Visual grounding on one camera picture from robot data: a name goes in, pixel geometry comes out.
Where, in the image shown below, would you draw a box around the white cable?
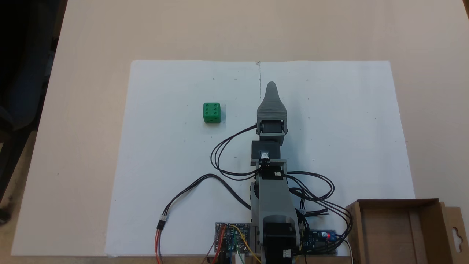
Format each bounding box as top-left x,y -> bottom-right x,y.
344,240 -> 355,264

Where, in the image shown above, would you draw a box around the blue circuit board red LED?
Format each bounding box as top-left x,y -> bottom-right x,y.
299,230 -> 339,256

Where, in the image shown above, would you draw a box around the brown cardboard box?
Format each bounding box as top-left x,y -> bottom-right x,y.
345,198 -> 469,264

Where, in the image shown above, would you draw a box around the grey ridged fixed gripper finger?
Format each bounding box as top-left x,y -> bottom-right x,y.
256,81 -> 288,121

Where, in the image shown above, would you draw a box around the white paper sheet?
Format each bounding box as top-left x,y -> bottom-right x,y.
259,60 -> 416,257
104,60 -> 261,257

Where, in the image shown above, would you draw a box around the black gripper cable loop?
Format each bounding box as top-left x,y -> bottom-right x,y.
210,125 -> 263,181

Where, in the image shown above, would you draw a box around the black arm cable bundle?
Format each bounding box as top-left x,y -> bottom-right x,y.
282,170 -> 353,253

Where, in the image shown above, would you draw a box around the yellow jumper wire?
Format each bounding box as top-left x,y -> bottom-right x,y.
230,224 -> 263,264

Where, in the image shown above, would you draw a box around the green dice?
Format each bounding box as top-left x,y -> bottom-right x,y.
203,102 -> 222,124

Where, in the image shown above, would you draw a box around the black cable with orange wires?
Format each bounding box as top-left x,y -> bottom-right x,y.
155,173 -> 253,264

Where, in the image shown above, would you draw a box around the circuit board with coloured wires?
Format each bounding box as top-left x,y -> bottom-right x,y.
215,222 -> 254,254

